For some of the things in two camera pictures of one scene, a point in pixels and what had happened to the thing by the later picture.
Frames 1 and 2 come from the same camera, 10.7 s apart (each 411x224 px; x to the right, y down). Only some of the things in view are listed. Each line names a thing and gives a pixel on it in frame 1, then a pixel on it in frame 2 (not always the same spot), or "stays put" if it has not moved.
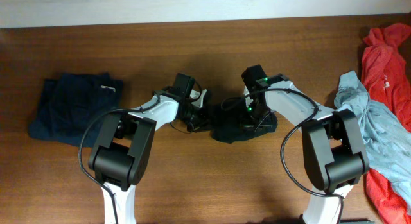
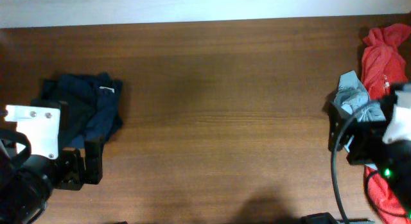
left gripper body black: x=198 y=118 to x=69 y=170
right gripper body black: x=257 y=115 to x=368 y=146
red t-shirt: x=386 y=74 stays put
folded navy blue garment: x=72 y=107 stays put
